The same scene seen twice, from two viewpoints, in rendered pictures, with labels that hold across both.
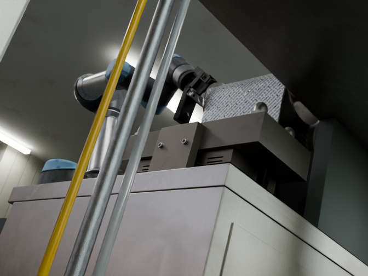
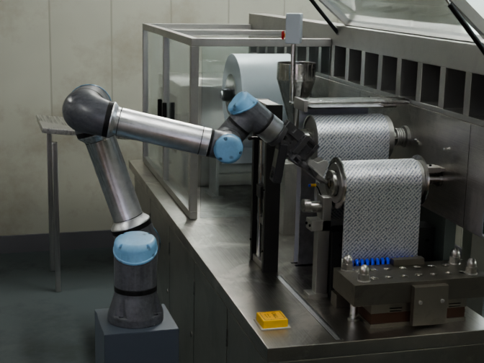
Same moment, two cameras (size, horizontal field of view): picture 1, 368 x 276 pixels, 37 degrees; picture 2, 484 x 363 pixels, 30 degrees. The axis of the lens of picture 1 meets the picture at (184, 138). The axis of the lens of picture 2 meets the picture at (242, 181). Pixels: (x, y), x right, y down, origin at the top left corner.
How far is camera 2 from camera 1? 266 cm
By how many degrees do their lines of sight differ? 72
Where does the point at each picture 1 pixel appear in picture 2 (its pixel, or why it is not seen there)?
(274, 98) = (414, 199)
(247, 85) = (386, 181)
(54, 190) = (335, 349)
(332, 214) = not seen: hidden behind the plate
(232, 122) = (467, 281)
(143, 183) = (435, 342)
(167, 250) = not seen: outside the picture
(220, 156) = (458, 302)
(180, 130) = (435, 291)
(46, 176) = (146, 270)
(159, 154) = (420, 309)
